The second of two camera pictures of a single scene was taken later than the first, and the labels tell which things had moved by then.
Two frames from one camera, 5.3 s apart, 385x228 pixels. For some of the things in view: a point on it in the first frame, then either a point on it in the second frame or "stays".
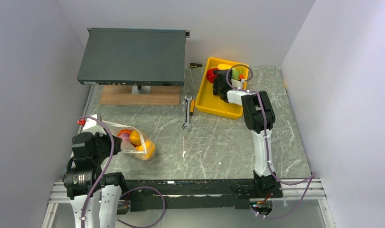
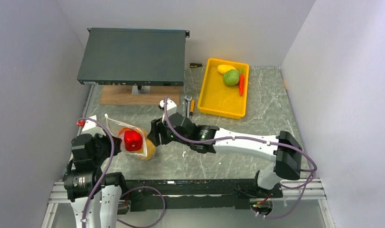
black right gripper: x=215 y=89 → x=154 y=135
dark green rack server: x=134 y=57 stays
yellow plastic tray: x=205 y=99 stays
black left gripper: x=117 y=142 stays
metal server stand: x=145 y=90 stays
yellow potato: x=135 y=137 → x=127 y=129
